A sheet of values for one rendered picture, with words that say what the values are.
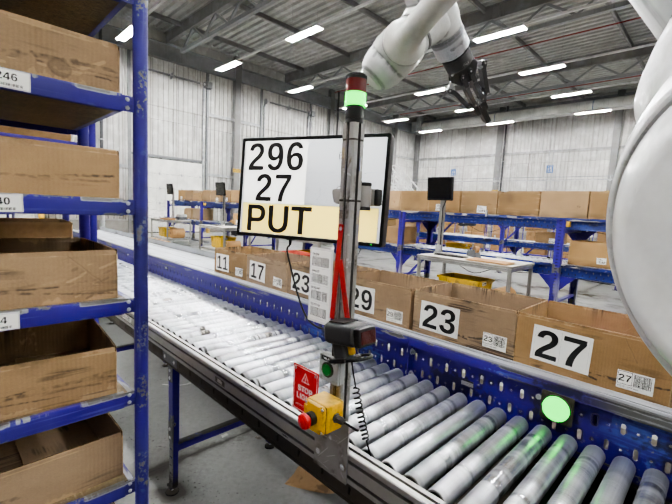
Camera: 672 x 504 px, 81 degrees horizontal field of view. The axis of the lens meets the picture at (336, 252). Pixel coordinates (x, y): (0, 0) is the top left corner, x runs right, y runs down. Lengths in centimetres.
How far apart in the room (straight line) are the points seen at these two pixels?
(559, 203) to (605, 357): 478
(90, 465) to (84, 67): 79
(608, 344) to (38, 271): 136
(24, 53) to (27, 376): 57
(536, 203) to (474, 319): 476
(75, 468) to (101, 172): 60
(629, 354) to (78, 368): 132
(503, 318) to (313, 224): 70
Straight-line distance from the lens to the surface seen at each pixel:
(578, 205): 599
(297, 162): 118
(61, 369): 95
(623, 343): 134
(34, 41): 92
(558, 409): 135
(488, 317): 144
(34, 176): 89
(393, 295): 163
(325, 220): 112
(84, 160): 91
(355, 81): 99
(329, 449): 114
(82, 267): 92
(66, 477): 106
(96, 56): 94
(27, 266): 90
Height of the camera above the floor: 135
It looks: 6 degrees down
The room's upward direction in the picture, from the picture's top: 3 degrees clockwise
